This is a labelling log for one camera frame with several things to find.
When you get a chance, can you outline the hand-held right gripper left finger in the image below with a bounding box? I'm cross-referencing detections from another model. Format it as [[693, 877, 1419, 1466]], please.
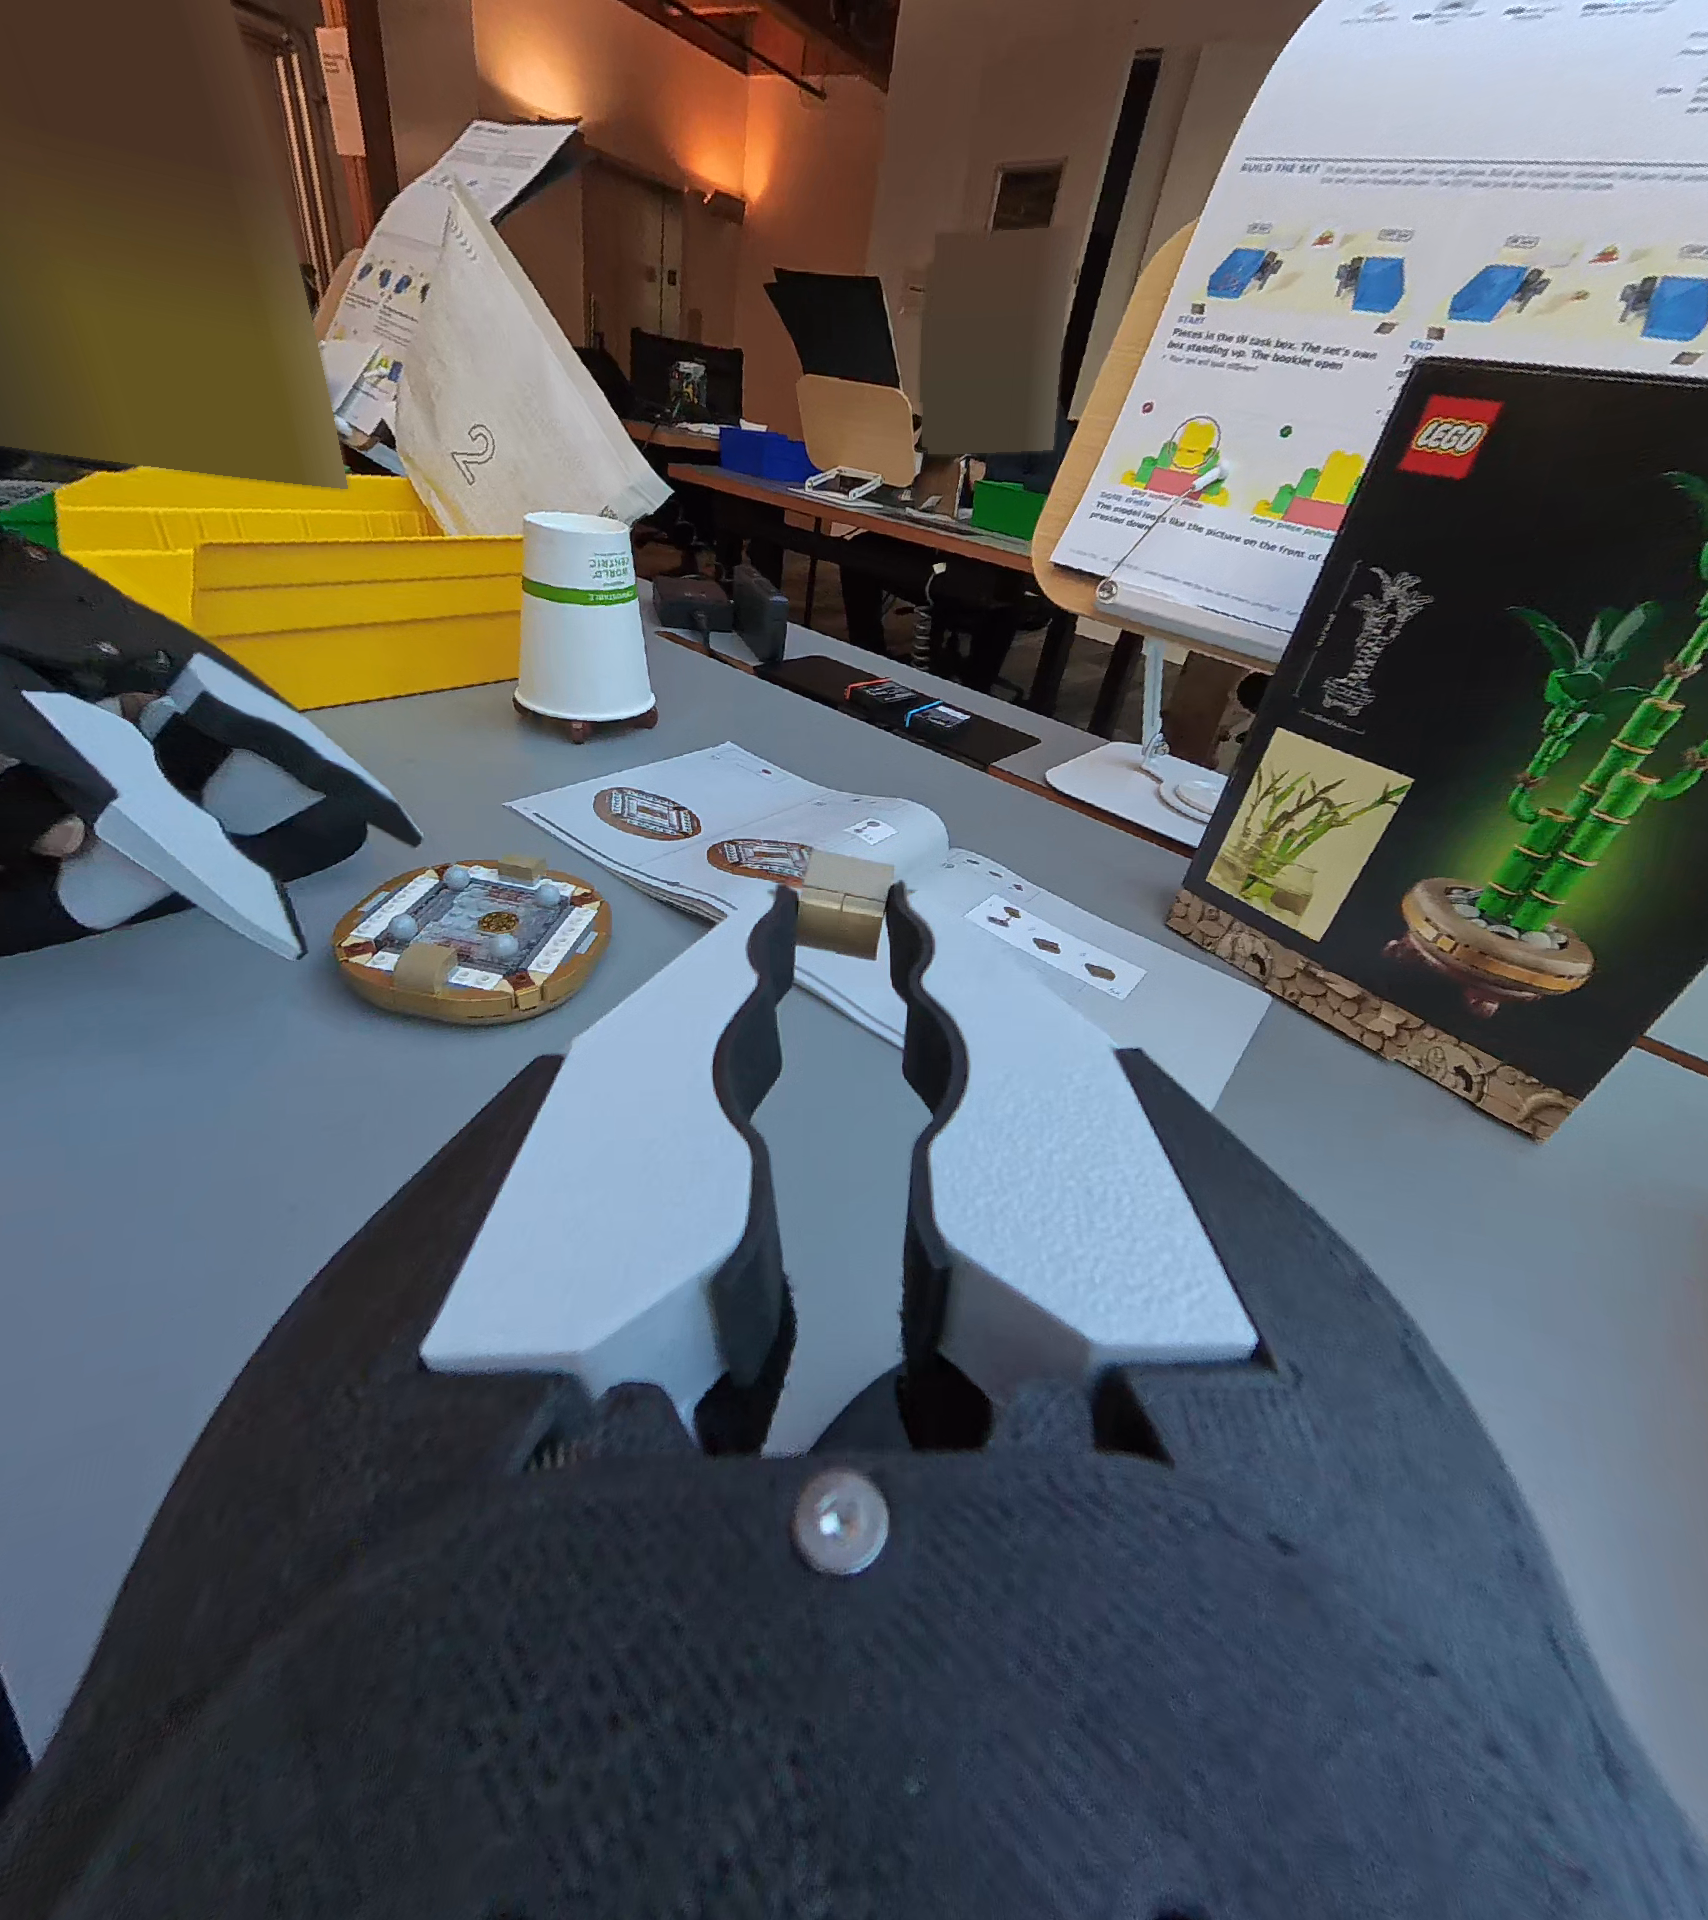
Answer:
[[421, 884, 801, 1391]]

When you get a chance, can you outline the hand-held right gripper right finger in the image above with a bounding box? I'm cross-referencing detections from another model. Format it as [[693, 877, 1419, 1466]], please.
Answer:
[[883, 884, 1262, 1397]]

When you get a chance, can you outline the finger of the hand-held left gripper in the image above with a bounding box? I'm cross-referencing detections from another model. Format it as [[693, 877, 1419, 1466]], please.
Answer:
[[19, 690, 310, 962], [164, 648, 424, 852]]

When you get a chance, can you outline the round tan lego base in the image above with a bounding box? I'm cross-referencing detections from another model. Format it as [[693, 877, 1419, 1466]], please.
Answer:
[[331, 857, 614, 1026]]

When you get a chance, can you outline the tan lego block piece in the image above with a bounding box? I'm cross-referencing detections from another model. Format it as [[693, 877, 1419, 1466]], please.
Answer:
[[794, 852, 897, 962]]

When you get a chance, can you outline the open lego instruction booklet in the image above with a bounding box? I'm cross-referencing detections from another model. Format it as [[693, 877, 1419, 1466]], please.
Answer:
[[505, 742, 1268, 1119]]

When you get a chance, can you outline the black lego bamboo set box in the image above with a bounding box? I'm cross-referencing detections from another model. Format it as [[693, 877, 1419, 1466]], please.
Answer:
[[1166, 355, 1708, 1142]]

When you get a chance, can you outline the yellow plastic bin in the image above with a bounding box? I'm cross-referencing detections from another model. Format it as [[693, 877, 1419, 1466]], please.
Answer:
[[55, 463, 525, 709]]

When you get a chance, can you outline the white paper cup green band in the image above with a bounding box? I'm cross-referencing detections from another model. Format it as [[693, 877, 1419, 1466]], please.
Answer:
[[512, 509, 656, 730]]

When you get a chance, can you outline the instruction sheet on stand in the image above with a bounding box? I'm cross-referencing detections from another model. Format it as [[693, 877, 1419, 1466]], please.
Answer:
[[1028, 215, 1297, 852]]

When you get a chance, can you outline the black desk mat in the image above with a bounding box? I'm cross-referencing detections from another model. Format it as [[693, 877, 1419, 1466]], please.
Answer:
[[755, 651, 1043, 773]]

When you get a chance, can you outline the white numbered paper bag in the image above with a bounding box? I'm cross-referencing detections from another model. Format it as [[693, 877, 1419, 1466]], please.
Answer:
[[387, 172, 675, 540]]

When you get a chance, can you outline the black monitor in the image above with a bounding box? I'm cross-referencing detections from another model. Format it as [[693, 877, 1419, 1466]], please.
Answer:
[[627, 329, 746, 429]]

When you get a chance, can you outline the long wooden table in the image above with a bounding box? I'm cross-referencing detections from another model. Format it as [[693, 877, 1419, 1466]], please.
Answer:
[[665, 461, 1058, 580]]

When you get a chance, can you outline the printed paper sheet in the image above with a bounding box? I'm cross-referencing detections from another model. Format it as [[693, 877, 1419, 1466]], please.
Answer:
[[320, 120, 585, 437]]

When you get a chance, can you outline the light wooden chair back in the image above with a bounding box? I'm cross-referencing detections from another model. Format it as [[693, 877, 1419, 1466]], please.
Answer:
[[794, 373, 924, 489]]

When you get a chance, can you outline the black panel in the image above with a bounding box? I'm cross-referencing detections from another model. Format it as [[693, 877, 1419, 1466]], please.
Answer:
[[763, 270, 903, 396]]

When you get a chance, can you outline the printed task instruction sheet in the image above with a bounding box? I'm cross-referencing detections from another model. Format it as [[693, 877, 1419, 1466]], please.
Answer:
[[1048, 0, 1708, 631]]

